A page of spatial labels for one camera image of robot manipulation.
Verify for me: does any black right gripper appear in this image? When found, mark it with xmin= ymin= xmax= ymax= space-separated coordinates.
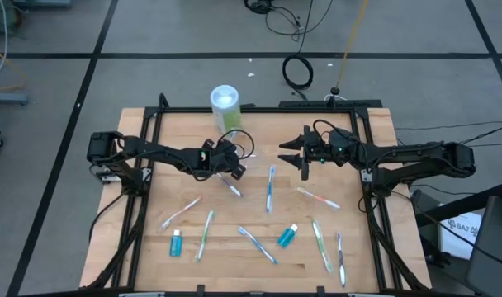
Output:
xmin=277 ymin=125 xmax=333 ymax=182

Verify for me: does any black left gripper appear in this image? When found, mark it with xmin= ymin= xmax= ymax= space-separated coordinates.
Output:
xmin=201 ymin=139 xmax=248 ymax=181

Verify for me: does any purple white toothbrush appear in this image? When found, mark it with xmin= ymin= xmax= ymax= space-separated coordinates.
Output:
xmin=215 ymin=172 xmax=244 ymax=198
xmin=335 ymin=231 xmax=348 ymax=289

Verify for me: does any blue white toothbrush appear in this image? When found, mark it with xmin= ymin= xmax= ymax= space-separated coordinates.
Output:
xmin=265 ymin=164 xmax=277 ymax=215
xmin=237 ymin=225 xmax=279 ymax=266

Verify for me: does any orange white toothbrush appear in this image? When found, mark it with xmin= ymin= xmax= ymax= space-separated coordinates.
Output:
xmin=296 ymin=186 xmax=342 ymax=210

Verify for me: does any pink white toothbrush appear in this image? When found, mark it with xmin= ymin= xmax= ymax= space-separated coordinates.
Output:
xmin=159 ymin=196 xmax=203 ymax=230

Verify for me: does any teal mouthwash bottle white cap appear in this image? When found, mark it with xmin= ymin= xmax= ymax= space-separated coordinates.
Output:
xmin=277 ymin=223 xmax=299 ymax=249
xmin=169 ymin=229 xmax=183 ymax=258

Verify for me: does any green white toothbrush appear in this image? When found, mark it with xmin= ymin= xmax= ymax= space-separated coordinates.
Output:
xmin=194 ymin=210 xmax=215 ymax=263
xmin=310 ymin=219 xmax=334 ymax=274

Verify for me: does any white green wipes canister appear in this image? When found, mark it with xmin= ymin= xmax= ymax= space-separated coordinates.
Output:
xmin=210 ymin=84 xmax=243 ymax=136

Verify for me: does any white printed cardboard box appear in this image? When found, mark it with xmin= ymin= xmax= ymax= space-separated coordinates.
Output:
xmin=438 ymin=212 xmax=483 ymax=261

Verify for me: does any grey metal floor base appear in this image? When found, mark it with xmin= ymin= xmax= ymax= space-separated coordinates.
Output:
xmin=0 ymin=91 xmax=30 ymax=106

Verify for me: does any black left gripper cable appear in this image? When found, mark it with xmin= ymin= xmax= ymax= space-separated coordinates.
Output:
xmin=215 ymin=128 xmax=256 ymax=162

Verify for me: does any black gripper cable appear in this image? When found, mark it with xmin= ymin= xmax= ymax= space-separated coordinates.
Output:
xmin=215 ymin=128 xmax=256 ymax=162
xmin=312 ymin=118 xmax=362 ymax=144

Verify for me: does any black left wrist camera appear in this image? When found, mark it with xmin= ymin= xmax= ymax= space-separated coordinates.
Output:
xmin=192 ymin=147 xmax=214 ymax=173

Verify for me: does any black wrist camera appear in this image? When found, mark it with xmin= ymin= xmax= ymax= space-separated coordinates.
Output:
xmin=328 ymin=130 xmax=353 ymax=166
xmin=192 ymin=147 xmax=214 ymax=173

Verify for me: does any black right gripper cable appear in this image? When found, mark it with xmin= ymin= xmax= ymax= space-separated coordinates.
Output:
xmin=312 ymin=118 xmax=362 ymax=144

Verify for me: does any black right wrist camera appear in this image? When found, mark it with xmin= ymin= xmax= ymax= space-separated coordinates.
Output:
xmin=328 ymin=130 xmax=353 ymax=166

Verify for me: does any black coiled cable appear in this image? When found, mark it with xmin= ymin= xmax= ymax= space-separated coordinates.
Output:
xmin=282 ymin=0 xmax=316 ymax=102

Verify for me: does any yellow hanging cable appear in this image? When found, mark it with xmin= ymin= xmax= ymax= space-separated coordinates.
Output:
xmin=335 ymin=0 xmax=370 ymax=90

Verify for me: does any black floor cable tangle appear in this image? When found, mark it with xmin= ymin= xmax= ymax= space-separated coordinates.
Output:
xmin=243 ymin=0 xmax=335 ymax=42

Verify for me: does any thin black power cable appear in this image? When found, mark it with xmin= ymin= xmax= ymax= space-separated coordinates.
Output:
xmin=457 ymin=121 xmax=502 ymax=146

